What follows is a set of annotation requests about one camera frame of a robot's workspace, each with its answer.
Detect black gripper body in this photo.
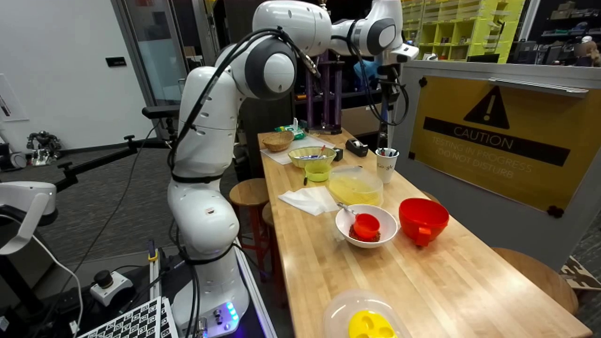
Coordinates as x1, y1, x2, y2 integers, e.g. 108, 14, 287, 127
377, 66, 398, 104

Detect clear white straw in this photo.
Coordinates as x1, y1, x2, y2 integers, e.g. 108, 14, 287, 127
377, 102, 388, 149

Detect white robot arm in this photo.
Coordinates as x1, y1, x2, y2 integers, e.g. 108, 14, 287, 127
167, 0, 415, 338

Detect yellow-green plastic bowl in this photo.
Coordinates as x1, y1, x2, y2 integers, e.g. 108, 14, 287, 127
287, 147, 336, 183

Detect clear container yellow contents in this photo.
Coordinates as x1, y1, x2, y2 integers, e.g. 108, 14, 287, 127
326, 172, 383, 207

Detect orange plastic bowl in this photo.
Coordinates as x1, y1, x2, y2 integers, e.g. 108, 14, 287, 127
398, 198, 450, 249

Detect white ceramic bowl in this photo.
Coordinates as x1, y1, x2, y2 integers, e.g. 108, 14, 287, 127
334, 205, 399, 249

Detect purple pole stand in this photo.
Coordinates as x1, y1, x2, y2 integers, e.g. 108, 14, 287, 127
306, 53, 343, 136

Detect black small box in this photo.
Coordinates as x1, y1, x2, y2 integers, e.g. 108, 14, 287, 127
345, 140, 368, 158

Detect white paper cup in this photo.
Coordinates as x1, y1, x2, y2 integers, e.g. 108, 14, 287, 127
375, 149, 399, 185

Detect yellow shelving unit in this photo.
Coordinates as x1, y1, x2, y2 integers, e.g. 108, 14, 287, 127
399, 0, 523, 65

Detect wicker basket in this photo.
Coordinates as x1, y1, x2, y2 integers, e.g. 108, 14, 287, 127
262, 132, 292, 153

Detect white paper napkins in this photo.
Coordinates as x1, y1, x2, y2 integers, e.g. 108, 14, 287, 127
279, 187, 338, 217

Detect red measuring cup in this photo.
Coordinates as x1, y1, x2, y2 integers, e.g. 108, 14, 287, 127
349, 215, 379, 243

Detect yellow caution sign board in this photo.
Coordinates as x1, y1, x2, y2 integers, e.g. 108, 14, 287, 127
409, 78, 601, 219

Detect wooden stool near robot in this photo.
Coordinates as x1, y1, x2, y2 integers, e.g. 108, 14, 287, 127
229, 179, 270, 264

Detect clear lidded container yellow toy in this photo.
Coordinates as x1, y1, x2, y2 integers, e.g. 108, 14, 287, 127
322, 290, 411, 338

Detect checkerboard calibration board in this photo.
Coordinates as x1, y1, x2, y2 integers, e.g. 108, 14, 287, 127
78, 297, 178, 338

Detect emergency stop button box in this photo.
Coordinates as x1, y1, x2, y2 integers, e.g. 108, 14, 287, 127
90, 271, 133, 307

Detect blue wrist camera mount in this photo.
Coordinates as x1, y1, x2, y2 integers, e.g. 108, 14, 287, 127
353, 61, 377, 87

